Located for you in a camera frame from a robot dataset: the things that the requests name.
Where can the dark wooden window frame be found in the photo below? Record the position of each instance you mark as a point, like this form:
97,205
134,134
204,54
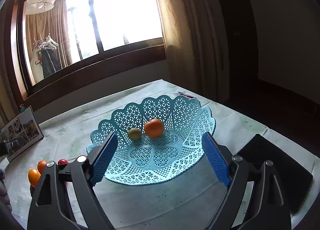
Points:
50,48

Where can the light blue lattice fruit basket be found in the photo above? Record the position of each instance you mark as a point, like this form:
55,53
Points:
155,160

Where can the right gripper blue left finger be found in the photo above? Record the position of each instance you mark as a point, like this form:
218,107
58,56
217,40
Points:
50,206

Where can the photo collage calendar card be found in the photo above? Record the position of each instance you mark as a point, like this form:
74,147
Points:
25,129

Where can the round orange tangerine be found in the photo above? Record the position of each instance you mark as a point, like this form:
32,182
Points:
154,128

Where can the beige curtain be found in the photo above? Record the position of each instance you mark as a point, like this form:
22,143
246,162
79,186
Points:
196,46

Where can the black tablet device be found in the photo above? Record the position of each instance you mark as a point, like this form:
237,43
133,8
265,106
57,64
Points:
295,179

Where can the small green-brown kiwi fruit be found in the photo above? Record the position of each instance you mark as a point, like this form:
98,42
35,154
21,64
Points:
134,134

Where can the small red tomato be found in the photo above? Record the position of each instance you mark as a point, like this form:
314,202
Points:
62,162

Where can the large smooth orange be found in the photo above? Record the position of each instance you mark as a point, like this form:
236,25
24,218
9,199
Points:
33,177

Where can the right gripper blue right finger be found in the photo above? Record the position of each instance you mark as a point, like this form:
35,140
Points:
267,207

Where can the small orange tangerine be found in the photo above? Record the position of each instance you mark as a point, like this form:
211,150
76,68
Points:
41,165

